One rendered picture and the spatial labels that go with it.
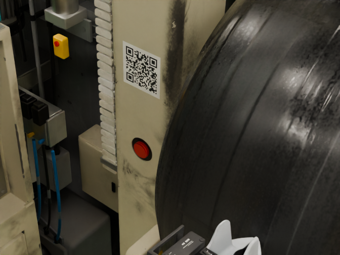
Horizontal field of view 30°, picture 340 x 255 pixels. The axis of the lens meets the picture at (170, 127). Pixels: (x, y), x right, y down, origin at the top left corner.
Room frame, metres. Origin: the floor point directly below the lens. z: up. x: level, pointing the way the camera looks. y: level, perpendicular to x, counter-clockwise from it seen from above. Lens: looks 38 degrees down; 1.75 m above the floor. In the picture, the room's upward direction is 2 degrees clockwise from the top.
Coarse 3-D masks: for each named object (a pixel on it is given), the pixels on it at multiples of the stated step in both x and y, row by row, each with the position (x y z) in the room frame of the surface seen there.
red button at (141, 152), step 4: (136, 144) 0.82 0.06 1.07; (140, 144) 0.82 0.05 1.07; (144, 144) 0.82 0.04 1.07; (136, 148) 0.82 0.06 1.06; (140, 148) 0.82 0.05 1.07; (144, 148) 0.81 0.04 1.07; (136, 152) 0.82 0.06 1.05; (140, 152) 0.82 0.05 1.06; (144, 152) 0.81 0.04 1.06; (148, 152) 0.81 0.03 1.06; (140, 156) 0.82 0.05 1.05; (144, 156) 0.81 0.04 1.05
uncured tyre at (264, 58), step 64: (256, 0) 0.67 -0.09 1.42; (320, 0) 0.65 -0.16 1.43; (256, 64) 0.59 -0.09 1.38; (320, 64) 0.57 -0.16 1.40; (192, 128) 0.57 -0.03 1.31; (256, 128) 0.54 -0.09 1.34; (320, 128) 0.51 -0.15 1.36; (192, 192) 0.53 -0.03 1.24; (256, 192) 0.49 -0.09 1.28; (320, 192) 0.47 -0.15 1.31
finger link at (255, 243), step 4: (252, 240) 0.42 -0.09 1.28; (256, 240) 0.43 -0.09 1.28; (252, 244) 0.42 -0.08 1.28; (256, 244) 0.43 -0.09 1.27; (248, 248) 0.42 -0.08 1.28; (252, 248) 0.42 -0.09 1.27; (256, 248) 0.43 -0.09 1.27; (260, 248) 0.46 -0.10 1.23; (244, 252) 0.42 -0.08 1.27; (248, 252) 0.42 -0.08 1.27; (252, 252) 0.42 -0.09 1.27; (256, 252) 0.43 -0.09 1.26; (260, 252) 0.45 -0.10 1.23
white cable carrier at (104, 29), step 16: (96, 0) 0.89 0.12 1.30; (96, 32) 0.89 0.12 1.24; (112, 32) 0.88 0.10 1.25; (112, 48) 0.88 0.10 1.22; (112, 64) 0.88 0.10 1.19; (112, 80) 0.87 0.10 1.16; (112, 96) 0.87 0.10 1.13; (112, 112) 0.88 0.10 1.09; (112, 128) 0.88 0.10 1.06; (112, 144) 0.88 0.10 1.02; (112, 160) 0.88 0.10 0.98
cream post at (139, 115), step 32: (128, 0) 0.84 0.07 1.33; (160, 0) 0.80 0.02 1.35; (192, 0) 0.81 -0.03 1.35; (224, 0) 0.87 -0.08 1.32; (128, 32) 0.84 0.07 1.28; (160, 32) 0.80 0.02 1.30; (192, 32) 0.81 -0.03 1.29; (160, 64) 0.80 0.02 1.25; (192, 64) 0.82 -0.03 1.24; (128, 96) 0.84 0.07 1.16; (160, 96) 0.80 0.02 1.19; (128, 128) 0.84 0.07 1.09; (160, 128) 0.80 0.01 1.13; (128, 160) 0.84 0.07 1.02; (128, 192) 0.84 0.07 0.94; (128, 224) 0.84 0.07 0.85
